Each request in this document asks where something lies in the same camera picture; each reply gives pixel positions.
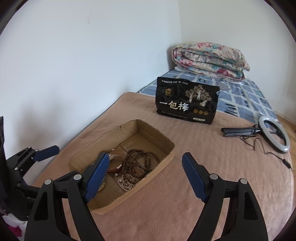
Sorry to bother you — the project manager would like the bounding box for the white pearl bracelet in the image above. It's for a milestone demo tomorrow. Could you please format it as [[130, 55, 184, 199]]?
[[114, 173, 137, 192]]

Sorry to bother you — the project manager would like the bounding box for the brown wooden bead necklace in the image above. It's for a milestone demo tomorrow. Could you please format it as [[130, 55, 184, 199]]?
[[121, 148, 161, 180]]

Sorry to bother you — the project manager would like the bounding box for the pink white clothing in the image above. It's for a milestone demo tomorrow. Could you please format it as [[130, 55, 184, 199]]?
[[1, 213, 27, 241]]

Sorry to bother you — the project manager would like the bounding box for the brown fleece blanket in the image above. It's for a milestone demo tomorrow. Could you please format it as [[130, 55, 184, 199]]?
[[32, 92, 293, 241]]

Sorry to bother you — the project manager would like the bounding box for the open cardboard box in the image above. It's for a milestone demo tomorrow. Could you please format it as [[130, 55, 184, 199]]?
[[68, 120, 175, 214]]

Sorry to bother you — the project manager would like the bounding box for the black snack bag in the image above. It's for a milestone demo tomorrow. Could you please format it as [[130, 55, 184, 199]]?
[[156, 77, 220, 125]]

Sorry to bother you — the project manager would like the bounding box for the blue checkered bed sheet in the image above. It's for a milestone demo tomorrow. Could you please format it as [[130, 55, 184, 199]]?
[[136, 69, 278, 123]]

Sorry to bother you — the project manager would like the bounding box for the folded floral quilt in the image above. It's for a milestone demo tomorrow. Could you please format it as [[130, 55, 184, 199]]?
[[171, 42, 250, 82]]

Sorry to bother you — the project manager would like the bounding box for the white ring light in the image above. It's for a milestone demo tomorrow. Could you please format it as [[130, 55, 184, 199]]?
[[258, 115, 290, 154]]

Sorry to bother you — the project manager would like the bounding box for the black ring light cable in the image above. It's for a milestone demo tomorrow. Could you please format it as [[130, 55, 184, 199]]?
[[239, 136, 293, 171]]

